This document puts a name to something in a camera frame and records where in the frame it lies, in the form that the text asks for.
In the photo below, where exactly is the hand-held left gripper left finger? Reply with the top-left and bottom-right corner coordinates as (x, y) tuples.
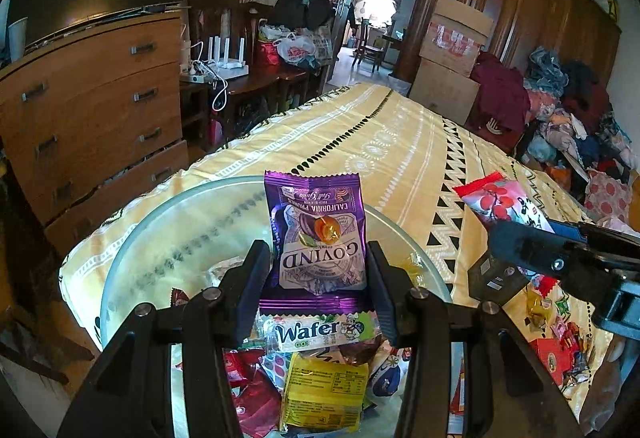
(57, 240), (273, 438)

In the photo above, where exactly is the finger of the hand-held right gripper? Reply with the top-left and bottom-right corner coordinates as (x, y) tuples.
(487, 219), (621, 291)
(547, 218), (640, 263)

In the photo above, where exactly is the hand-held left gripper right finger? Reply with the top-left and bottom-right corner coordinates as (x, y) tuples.
(367, 242), (583, 438)

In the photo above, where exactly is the white red-berry snack packet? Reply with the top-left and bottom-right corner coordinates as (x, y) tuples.
(452, 172), (557, 235)

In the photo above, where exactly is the purple snack packet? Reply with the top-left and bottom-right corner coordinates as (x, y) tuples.
(259, 170), (375, 315)

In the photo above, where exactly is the clear glass bowl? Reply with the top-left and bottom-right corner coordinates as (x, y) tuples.
(100, 175), (453, 438)

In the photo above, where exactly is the dark red snack packet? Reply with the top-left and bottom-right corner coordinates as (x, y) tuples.
(237, 368), (284, 436)

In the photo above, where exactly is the pink dotted pillow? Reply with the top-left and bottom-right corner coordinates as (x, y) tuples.
(584, 168), (632, 225)

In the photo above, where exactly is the yellow small candy packet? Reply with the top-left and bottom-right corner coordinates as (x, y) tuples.
(527, 295), (554, 326)

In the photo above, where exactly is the green white wafer packet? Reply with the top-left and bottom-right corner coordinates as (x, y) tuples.
(260, 310), (382, 354)

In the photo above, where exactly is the white blue snack packet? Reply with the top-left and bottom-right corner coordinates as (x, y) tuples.
(369, 353), (407, 400)

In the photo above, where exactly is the small red snack packet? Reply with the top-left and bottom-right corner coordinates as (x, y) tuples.
(224, 350), (261, 387)

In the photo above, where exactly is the red gold snack packet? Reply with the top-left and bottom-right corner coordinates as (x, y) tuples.
(530, 338), (577, 375)

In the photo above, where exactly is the yellow snack packet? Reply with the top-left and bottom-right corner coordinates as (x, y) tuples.
(279, 352), (371, 435)

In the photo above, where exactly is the pile of clothes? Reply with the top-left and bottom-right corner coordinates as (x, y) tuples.
(520, 45), (640, 225)

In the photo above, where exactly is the yellow patterned bed sheet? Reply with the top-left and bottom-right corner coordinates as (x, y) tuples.
(59, 82), (640, 424)

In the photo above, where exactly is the maroon garment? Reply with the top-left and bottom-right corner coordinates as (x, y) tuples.
(469, 52), (532, 135)

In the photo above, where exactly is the plain cardboard box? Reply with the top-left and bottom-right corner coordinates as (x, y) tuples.
(409, 58), (482, 125)

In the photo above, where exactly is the dark wooden desk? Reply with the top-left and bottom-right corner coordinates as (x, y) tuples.
(179, 62), (312, 146)

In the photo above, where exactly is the white power strip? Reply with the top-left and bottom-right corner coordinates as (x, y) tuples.
(179, 60), (217, 84)

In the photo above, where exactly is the white router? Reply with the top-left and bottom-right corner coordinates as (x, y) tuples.
(207, 35), (249, 79)

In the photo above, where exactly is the red bag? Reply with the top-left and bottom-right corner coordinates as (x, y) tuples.
(257, 40), (281, 67)

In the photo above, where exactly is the red-print cardboard box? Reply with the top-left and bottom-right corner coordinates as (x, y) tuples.
(419, 0), (494, 77)

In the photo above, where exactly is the wooden chest of drawers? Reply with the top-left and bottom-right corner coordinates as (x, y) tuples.
(0, 10), (191, 246)

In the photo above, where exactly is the white plastic bag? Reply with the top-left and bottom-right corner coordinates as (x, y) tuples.
(276, 32), (317, 67)

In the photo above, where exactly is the wooden dining chair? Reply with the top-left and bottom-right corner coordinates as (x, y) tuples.
(351, 24), (387, 72)

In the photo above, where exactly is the brown wooden wardrobe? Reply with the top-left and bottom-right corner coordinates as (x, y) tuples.
(400, 0), (624, 94)

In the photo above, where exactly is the dark wooden chair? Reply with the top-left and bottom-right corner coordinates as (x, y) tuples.
(185, 0), (244, 68)

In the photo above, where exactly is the black garment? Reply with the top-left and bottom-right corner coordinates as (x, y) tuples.
(274, 0), (334, 32)

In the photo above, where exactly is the white cup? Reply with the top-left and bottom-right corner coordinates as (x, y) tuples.
(7, 18), (29, 64)

